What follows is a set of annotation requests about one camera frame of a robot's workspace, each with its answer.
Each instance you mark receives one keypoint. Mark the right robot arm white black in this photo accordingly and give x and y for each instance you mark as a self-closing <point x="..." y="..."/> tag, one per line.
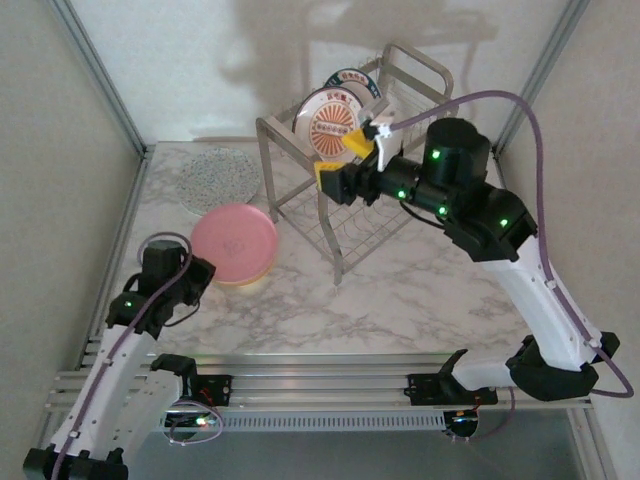
<point x="550" y="310"/>

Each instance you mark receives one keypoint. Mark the aluminium table edge bar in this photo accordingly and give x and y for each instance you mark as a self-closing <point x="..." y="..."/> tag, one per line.
<point x="119" y="250"/>

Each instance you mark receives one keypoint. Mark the teal rimmed patterned plate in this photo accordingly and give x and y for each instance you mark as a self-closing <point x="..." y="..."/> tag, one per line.
<point x="350" y="77"/>

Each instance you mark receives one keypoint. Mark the blue speckled white plate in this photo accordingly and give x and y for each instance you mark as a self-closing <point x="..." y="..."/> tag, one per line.
<point x="220" y="180"/>

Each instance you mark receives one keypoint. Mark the aluminium frame post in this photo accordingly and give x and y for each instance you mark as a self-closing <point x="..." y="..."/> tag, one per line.
<point x="554" y="50"/>
<point x="97" y="65"/>

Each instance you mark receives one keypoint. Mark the white orange sunburst plate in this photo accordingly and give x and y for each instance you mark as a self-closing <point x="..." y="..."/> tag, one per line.
<point x="325" y="125"/>

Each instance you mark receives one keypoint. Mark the small circuit board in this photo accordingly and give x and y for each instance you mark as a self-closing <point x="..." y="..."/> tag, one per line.
<point x="462" y="420"/>
<point x="200" y="422"/>

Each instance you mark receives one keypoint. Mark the aluminium mounting rail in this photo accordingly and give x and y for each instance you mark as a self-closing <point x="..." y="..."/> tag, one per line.
<point x="320" y="380"/>

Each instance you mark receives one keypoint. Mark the pink plate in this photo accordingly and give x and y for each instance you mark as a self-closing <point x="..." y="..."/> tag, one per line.
<point x="235" y="245"/>

